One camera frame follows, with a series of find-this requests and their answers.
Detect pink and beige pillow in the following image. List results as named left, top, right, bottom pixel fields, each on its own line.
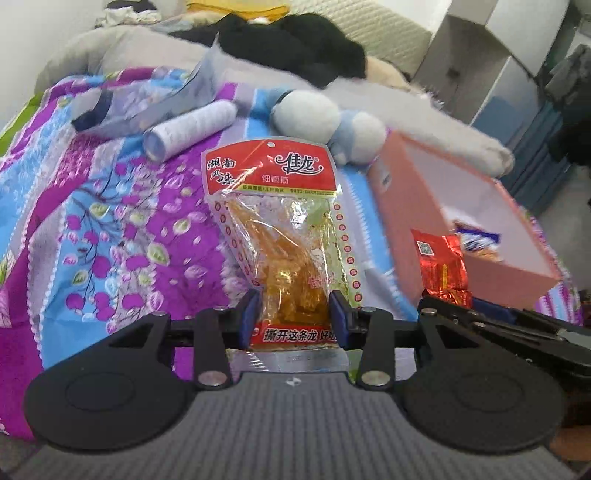
left=365, top=55, right=411, bottom=90

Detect pile of clothes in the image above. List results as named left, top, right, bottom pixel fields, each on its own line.
left=95, top=0, right=162, bottom=26

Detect pink cardboard box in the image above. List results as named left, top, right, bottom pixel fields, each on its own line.
left=367, top=130, right=561, bottom=311

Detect blue curtain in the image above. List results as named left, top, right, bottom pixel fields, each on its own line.
left=510, top=99, right=571, bottom=210

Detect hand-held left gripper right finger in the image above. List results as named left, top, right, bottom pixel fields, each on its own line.
left=329, top=290, right=481, bottom=391

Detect person's right hand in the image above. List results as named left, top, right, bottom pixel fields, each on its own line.
left=549, top=385, right=591, bottom=462

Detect blue board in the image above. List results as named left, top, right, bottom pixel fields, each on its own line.
left=472, top=85, right=513, bottom=139

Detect black jacket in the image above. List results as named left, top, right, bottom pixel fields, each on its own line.
left=168, top=13, right=368, bottom=88

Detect white and blue plush toy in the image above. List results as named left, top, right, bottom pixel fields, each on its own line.
left=256, top=88, right=387, bottom=166

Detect floral bedsheet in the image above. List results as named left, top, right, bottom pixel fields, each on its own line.
left=0, top=67, right=583, bottom=437

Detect clear red label snack packet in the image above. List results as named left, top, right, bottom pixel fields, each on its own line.
left=201, top=136, right=358, bottom=365

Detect clear plastic bag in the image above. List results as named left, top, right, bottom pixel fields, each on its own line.
left=71, top=48, right=232, bottom=139

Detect red foil snack packet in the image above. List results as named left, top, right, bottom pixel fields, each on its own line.
left=411, top=228, right=472, bottom=309

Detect quilted cream headboard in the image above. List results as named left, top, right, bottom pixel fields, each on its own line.
left=277, top=0, right=432, bottom=84

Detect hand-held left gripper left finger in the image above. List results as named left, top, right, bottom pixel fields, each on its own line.
left=108, top=290, right=262, bottom=391

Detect yellow cloth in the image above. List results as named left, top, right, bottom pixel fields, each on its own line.
left=187, top=0, right=289, bottom=21

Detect white spray bottle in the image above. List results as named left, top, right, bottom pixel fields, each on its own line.
left=143, top=100, right=237, bottom=162

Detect dark hanging clothes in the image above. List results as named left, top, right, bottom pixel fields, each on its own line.
left=545, top=44, right=591, bottom=164

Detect white cabinet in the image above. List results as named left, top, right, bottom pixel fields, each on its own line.
left=413, top=0, right=583, bottom=139

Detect blue and orange snack packet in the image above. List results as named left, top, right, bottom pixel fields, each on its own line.
left=455, top=223, right=502, bottom=262

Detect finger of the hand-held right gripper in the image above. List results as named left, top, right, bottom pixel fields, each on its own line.
left=418, top=295, right=520, bottom=324
left=471, top=318, right=571, bottom=343

